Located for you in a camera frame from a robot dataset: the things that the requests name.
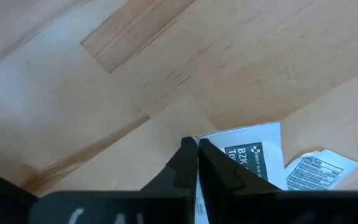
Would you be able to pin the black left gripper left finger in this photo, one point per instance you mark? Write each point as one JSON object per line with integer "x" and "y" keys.
{"x": 166, "y": 208}

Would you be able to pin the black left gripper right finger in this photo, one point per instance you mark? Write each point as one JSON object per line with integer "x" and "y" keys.
{"x": 259, "y": 208}

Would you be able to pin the white packet grey text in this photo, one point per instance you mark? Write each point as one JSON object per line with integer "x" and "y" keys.
{"x": 319, "y": 171}

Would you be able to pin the white packet black print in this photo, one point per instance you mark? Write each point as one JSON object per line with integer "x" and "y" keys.
{"x": 253, "y": 137}

